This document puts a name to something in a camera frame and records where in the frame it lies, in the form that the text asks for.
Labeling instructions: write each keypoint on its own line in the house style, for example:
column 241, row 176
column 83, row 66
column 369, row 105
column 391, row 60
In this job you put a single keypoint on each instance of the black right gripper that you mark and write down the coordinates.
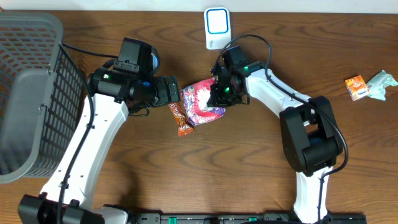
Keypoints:
column 216, row 101

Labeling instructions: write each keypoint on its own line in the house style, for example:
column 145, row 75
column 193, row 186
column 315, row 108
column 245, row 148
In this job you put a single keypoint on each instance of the mint green wipes pack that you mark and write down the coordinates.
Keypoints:
column 378, row 84

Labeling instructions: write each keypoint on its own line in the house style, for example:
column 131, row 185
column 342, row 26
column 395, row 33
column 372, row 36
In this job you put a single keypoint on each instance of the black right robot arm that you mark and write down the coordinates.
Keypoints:
column 310, row 139

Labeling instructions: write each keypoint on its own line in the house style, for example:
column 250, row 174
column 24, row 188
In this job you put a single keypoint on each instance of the red purple snack bag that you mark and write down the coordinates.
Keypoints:
column 195, row 100

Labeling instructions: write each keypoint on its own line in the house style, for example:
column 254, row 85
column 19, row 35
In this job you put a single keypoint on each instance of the white barcode scanner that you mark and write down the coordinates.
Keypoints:
column 217, row 27

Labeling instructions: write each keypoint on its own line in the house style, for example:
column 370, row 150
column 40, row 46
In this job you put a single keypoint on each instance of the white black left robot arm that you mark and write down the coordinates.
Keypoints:
column 126, row 85

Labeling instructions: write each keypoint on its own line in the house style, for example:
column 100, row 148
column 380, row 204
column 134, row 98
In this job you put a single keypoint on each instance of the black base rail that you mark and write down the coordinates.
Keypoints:
column 281, row 217

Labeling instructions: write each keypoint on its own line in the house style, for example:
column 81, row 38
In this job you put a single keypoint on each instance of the orange red chocolate bar wrapper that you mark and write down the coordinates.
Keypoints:
column 184, row 127

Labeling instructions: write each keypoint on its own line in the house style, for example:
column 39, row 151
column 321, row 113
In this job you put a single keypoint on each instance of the small orange box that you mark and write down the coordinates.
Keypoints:
column 357, row 87

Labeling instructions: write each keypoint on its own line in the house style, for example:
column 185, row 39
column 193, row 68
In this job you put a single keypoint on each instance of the dark grey plastic basket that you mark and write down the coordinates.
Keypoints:
column 41, row 95

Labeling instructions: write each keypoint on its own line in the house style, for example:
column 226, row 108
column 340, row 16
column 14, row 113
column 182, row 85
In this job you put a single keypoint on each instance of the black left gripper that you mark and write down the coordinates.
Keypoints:
column 170, row 89

